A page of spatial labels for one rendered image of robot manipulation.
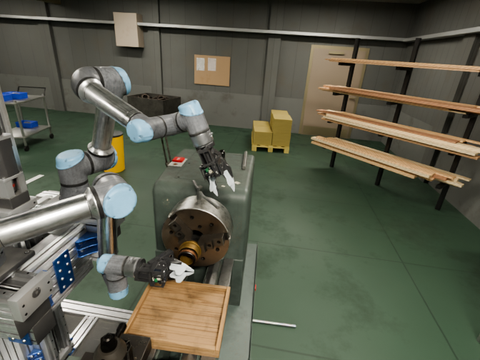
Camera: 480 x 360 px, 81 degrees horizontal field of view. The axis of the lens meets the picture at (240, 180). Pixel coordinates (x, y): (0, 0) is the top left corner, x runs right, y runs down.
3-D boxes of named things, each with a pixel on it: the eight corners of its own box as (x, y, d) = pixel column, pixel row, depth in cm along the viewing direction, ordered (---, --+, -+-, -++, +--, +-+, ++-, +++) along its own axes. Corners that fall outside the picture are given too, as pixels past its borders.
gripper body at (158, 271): (165, 288, 105) (133, 284, 106) (172, 272, 113) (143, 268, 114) (164, 272, 102) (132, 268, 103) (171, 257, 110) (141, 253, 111)
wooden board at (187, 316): (152, 283, 130) (151, 276, 128) (230, 293, 128) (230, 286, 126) (121, 343, 103) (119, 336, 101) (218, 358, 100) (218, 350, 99)
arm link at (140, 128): (54, 61, 103) (143, 121, 85) (83, 61, 111) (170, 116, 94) (56, 91, 109) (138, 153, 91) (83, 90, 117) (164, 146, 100)
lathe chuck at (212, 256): (168, 249, 143) (167, 194, 130) (229, 258, 141) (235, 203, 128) (161, 261, 135) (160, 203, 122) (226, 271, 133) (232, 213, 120)
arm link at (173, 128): (146, 118, 101) (166, 112, 94) (169, 115, 109) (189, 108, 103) (153, 141, 102) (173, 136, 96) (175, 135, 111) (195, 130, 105)
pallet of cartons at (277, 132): (246, 150, 601) (249, 117, 573) (251, 136, 709) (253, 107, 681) (288, 154, 594) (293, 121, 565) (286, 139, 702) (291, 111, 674)
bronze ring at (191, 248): (181, 236, 121) (174, 249, 113) (202, 238, 121) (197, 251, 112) (182, 253, 125) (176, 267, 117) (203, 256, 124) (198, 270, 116)
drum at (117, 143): (131, 167, 477) (128, 131, 452) (116, 175, 443) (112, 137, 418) (111, 163, 485) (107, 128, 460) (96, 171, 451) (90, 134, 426)
